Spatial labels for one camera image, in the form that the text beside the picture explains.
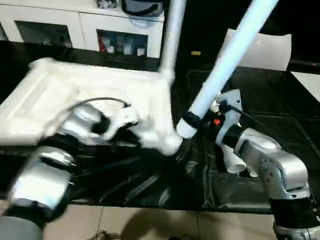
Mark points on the flat white board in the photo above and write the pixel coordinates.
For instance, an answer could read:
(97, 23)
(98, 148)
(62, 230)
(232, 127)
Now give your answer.
(309, 85)

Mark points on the white plastic bag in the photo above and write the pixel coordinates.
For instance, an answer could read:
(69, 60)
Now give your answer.
(270, 52)

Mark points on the small white jar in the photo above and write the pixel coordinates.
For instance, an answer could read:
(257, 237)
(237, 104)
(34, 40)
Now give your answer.
(140, 51)

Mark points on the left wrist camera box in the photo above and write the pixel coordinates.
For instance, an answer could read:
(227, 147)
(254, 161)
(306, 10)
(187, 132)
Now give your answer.
(122, 120)

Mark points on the small brown block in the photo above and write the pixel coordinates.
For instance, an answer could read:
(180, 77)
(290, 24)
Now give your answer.
(195, 53)

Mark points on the black work mat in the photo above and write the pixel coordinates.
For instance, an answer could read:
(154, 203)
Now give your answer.
(150, 185)

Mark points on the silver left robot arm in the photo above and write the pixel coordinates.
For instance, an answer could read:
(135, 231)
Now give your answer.
(45, 175)

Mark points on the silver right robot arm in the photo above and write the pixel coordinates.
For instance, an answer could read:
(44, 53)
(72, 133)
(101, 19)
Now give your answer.
(270, 160)

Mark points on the white plastic table top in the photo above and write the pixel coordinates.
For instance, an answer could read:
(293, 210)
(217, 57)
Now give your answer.
(50, 90)

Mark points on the white cabinet with glass doors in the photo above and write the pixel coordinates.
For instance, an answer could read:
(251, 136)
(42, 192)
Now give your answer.
(50, 22)

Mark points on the dark round object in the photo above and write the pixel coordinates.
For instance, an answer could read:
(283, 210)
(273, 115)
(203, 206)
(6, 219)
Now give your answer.
(142, 7)

